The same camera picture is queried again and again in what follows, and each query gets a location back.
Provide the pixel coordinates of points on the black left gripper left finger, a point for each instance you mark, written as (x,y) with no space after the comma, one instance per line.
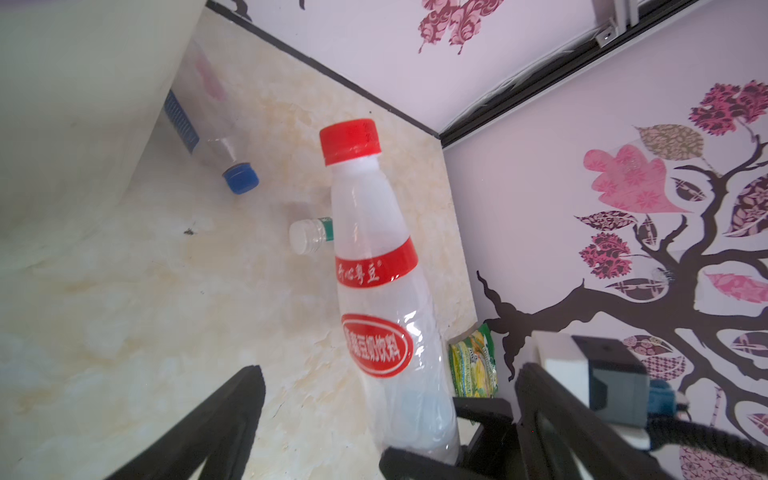
(215,439)

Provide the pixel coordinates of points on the green yellow snack bag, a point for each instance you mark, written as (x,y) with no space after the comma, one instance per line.
(473,366)

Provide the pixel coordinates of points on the blue cap clear bottle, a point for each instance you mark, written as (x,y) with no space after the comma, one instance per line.
(206,120)

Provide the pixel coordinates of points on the red cap white bottle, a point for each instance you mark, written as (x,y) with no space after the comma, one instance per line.
(387,313)

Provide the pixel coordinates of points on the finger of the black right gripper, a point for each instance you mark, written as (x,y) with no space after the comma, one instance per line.
(402,464)
(495,421)

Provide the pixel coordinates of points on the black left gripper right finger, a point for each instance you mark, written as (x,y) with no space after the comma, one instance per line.
(557,433)

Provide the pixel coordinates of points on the cream waste bin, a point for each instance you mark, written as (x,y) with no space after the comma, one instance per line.
(82,85)

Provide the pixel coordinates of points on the clear green label bottle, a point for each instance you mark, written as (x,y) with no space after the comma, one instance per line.
(308,235)

